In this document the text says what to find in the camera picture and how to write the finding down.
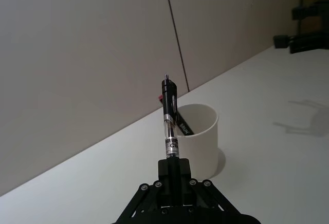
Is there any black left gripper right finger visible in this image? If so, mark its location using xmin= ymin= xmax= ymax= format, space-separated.
xmin=177 ymin=158 xmax=232 ymax=211

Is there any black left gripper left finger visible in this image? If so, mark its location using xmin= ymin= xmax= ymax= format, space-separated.
xmin=114 ymin=158 xmax=173 ymax=221

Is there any black and clear pen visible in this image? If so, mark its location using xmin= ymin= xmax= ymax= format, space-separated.
xmin=161 ymin=73 xmax=181 ymax=163

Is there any white round cup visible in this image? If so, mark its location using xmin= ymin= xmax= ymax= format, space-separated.
xmin=176 ymin=103 xmax=220 ymax=179

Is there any black pen with pink end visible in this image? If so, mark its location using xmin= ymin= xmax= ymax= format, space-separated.
xmin=157 ymin=95 xmax=195 ymax=136

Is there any small black box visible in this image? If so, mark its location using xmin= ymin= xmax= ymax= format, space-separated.
xmin=273 ymin=34 xmax=289 ymax=49

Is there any black clamp stand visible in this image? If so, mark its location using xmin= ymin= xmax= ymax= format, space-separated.
xmin=288 ymin=0 xmax=329 ymax=54

